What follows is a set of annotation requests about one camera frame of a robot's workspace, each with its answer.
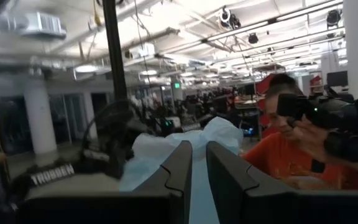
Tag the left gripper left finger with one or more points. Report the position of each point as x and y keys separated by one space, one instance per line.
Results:
x=179 y=174

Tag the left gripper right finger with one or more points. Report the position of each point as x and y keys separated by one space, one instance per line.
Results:
x=228 y=174

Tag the blue plastic trash bag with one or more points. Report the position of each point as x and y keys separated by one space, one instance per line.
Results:
x=154 y=149

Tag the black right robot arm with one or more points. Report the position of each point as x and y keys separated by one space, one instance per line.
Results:
x=110 y=146

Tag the person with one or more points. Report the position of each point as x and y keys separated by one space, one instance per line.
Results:
x=278 y=161

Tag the person's hand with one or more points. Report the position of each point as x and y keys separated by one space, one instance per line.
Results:
x=309 y=140

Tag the green exit sign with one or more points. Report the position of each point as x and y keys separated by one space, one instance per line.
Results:
x=177 y=85

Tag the black wrist watch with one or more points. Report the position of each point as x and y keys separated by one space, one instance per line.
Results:
x=318 y=165

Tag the red banner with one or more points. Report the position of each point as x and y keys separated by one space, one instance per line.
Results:
x=261 y=87

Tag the black ceiling spotlight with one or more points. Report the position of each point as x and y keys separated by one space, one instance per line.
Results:
x=333 y=18
x=228 y=20
x=253 y=38

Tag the black monitor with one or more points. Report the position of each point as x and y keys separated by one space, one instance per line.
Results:
x=337 y=79

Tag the white round column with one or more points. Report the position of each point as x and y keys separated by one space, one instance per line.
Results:
x=39 y=118

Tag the white ceiling air unit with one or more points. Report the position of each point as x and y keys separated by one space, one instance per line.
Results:
x=42 y=25

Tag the black upright rig post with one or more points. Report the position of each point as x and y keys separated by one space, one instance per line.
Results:
x=114 y=46

